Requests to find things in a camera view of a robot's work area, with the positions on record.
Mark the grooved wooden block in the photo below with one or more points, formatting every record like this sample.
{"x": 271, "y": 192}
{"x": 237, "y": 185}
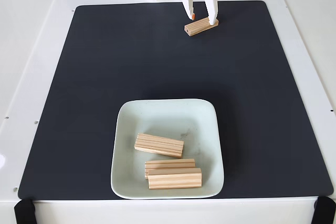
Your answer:
{"x": 159, "y": 145}
{"x": 170, "y": 163}
{"x": 174, "y": 179}
{"x": 198, "y": 27}

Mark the pale green square plate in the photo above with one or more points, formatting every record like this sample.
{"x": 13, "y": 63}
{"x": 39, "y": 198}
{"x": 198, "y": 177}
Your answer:
{"x": 204, "y": 142}

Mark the black table mat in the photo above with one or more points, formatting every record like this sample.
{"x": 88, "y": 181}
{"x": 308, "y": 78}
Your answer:
{"x": 78, "y": 103}

